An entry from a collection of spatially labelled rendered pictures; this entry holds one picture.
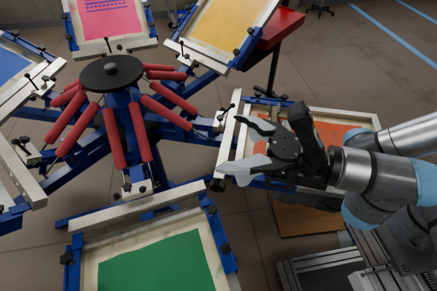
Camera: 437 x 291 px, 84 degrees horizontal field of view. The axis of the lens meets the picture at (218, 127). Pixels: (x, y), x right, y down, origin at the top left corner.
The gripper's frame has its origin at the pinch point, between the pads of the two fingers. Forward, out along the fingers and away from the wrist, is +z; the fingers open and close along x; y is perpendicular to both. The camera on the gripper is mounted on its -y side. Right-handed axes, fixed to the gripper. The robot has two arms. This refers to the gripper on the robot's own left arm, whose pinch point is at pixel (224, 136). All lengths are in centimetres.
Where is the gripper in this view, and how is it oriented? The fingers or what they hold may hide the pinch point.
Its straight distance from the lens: 45.1
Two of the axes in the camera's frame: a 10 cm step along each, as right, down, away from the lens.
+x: 2.5, -6.2, 7.5
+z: -9.7, -1.8, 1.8
